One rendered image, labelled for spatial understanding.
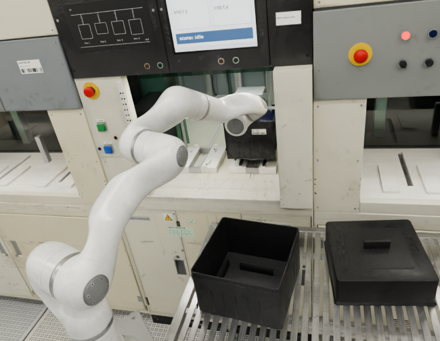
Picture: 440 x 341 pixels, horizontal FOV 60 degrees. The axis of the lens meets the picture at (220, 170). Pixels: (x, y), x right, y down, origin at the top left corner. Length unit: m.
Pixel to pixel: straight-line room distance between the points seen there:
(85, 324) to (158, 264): 0.94
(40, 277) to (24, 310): 1.76
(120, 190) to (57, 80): 0.72
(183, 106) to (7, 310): 2.04
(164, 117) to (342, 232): 0.72
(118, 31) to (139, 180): 0.61
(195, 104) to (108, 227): 0.43
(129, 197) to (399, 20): 0.89
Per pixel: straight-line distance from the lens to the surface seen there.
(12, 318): 2.76
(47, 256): 1.00
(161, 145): 1.01
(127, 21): 1.40
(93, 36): 1.47
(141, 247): 1.90
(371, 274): 1.26
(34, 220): 2.14
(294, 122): 1.29
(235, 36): 1.28
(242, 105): 1.29
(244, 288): 1.13
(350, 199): 1.51
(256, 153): 1.65
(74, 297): 0.92
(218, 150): 1.87
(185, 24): 1.32
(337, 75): 1.28
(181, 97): 1.10
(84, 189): 1.83
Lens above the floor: 1.75
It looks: 30 degrees down
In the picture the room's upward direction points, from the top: 8 degrees counter-clockwise
